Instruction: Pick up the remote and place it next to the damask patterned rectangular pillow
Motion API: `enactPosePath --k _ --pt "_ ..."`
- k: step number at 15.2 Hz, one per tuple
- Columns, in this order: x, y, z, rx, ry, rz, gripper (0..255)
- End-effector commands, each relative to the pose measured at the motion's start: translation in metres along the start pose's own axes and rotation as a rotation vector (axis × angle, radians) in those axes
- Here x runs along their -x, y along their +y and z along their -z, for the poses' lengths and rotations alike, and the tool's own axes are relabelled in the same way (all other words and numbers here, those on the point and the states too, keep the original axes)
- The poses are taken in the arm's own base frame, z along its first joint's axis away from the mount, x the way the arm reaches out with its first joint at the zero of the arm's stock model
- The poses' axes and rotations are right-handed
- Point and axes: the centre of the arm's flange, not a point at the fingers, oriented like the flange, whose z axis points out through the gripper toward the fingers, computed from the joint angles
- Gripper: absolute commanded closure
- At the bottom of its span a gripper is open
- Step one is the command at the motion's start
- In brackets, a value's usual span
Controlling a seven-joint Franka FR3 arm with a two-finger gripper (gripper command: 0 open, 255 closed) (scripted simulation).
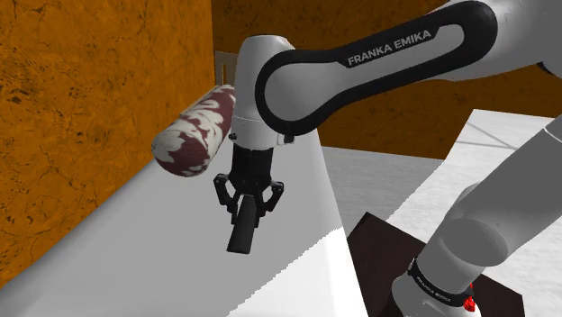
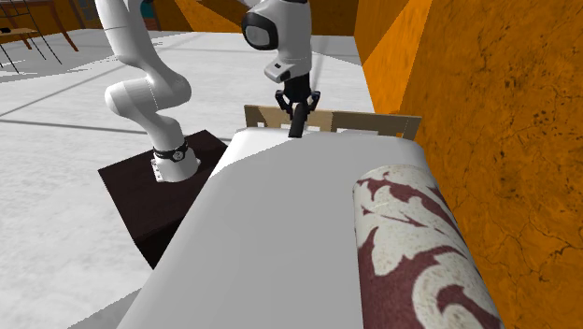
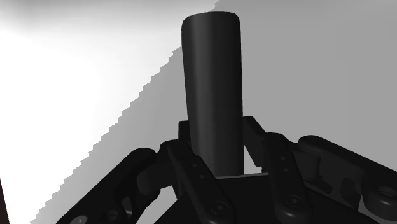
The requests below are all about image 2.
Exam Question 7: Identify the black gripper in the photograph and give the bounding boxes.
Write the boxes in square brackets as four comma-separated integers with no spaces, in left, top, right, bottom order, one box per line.
[274,72,321,121]

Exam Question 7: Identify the black elongated object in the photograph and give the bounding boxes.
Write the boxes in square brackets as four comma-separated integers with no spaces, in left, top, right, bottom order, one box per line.
[287,102,309,139]

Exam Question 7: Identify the dark robot stand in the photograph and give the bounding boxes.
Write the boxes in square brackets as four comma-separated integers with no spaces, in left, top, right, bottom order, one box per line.
[97,129,229,270]

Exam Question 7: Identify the white and red patterned bolster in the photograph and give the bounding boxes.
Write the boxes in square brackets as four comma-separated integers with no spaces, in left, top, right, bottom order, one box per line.
[351,164,507,329]

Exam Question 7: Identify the brown wooden table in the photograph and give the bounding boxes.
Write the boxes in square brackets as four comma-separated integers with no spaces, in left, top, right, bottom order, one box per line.
[0,27,43,51]

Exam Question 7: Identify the white bed with wooden frame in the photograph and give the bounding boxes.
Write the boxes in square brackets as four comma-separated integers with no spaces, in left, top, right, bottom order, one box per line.
[67,104,507,329]

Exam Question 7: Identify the black wire frame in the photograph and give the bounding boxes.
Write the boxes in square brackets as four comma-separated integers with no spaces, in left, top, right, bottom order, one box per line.
[0,0,64,75]

